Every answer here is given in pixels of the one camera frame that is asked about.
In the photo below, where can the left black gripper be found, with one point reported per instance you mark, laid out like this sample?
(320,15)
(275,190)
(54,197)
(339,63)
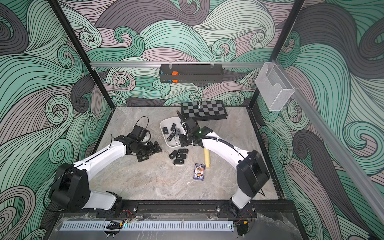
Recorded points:
(150,145)

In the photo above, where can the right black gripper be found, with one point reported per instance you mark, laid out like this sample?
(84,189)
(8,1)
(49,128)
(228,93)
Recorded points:
(183,139)

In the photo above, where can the black flip car key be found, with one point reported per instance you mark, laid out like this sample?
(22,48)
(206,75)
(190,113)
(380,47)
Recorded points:
(173,127)

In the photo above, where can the white storage box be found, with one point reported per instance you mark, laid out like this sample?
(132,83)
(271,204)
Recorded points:
(175,142)

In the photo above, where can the black chrome slim car key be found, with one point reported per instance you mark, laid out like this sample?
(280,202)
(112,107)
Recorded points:
(171,136)

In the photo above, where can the black car key lowest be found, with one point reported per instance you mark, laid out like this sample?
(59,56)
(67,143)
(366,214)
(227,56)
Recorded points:
(165,130)

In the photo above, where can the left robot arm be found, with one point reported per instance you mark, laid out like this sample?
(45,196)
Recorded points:
(71,187)

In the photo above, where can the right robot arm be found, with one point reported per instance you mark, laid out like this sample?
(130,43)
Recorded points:
(252,172)

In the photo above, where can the blue playing cards box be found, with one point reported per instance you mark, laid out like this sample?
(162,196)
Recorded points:
(199,172)

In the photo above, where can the black grey chessboard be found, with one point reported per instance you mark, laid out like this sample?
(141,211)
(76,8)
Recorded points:
(210,111)

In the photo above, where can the cream foam roller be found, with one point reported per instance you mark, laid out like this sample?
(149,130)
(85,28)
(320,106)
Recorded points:
(207,158)

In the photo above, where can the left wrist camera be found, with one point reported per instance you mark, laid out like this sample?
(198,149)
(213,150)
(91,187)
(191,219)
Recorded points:
(138,133)

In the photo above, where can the black wall tray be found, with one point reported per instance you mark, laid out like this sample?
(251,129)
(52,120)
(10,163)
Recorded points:
(196,74)

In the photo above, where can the clear acrylic wall holder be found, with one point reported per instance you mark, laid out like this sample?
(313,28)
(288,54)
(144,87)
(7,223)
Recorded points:
(274,86)

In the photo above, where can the aluminium wall rail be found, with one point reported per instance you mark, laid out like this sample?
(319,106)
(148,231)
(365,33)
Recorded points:
(137,64)

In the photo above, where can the white perforated cable duct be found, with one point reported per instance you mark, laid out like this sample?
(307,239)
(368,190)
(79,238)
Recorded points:
(222,226)

